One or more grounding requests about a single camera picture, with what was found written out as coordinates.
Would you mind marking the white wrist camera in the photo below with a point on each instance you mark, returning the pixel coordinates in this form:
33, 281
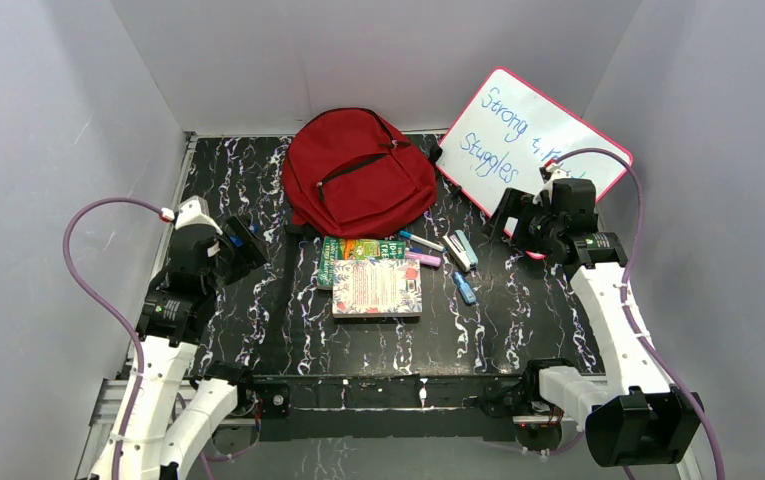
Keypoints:
193, 211
551, 172

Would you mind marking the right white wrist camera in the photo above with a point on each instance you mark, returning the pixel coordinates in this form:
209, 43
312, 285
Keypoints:
551, 172

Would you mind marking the floral pink book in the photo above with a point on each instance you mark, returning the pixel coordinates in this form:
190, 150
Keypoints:
376, 288

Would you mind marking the grey light-blue stapler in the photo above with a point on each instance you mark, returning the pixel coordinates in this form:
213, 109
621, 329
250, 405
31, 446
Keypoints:
460, 250

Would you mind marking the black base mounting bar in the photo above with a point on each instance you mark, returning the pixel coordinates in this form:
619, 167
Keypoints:
296, 407

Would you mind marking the pink highlighter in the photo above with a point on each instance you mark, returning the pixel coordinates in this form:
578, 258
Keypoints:
424, 259

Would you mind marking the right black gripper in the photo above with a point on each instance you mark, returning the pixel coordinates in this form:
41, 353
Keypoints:
494, 226

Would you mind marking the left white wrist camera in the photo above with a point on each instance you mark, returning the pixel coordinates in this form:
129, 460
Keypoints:
193, 211

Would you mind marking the red backpack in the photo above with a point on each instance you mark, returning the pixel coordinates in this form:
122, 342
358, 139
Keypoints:
349, 173

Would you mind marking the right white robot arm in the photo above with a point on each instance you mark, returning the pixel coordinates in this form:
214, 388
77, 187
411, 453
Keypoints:
641, 416

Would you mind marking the blue-capped white marker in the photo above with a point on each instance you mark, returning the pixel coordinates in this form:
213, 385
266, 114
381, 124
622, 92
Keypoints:
422, 241

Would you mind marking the green book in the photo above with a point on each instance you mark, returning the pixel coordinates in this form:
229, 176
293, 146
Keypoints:
334, 249

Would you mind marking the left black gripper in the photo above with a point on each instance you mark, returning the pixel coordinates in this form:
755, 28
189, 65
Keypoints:
249, 240

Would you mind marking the pink-framed whiteboard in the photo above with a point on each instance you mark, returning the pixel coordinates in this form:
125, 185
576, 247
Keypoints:
507, 132

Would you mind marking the small blue stapler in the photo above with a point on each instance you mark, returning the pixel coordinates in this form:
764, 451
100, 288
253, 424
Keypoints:
464, 288

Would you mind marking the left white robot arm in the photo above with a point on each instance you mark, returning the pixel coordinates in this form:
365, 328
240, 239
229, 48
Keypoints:
150, 440

